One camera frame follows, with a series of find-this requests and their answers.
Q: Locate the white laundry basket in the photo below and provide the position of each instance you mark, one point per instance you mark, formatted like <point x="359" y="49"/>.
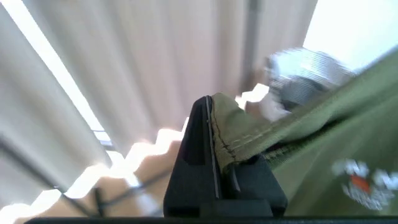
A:
<point x="304" y="71"/>

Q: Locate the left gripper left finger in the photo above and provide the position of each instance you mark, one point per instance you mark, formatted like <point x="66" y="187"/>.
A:
<point x="192" y="174"/>

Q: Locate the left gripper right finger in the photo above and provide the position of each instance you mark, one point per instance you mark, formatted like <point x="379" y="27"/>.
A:
<point x="255" y="189"/>

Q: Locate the black clothes rack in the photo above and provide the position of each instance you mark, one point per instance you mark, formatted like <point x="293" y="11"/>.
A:
<point x="252" y="46"/>

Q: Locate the green printed t-shirt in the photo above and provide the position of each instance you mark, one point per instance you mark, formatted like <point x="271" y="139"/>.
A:
<point x="326" y="140"/>

